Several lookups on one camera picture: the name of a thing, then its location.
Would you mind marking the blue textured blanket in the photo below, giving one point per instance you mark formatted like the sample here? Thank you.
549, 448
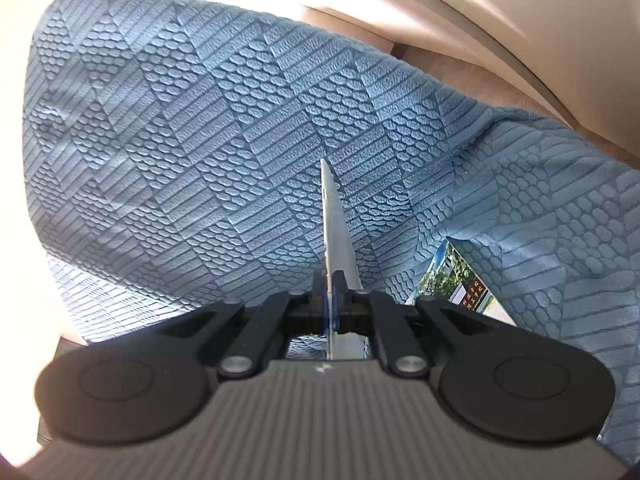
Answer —
200, 135

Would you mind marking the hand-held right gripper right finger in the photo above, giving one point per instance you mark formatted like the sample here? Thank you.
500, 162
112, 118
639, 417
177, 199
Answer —
340, 305

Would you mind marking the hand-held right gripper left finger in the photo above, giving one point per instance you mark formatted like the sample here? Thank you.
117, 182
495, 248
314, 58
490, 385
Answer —
320, 305

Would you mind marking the photo cover notebook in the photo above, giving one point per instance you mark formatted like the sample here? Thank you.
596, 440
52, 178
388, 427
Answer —
335, 220
460, 285

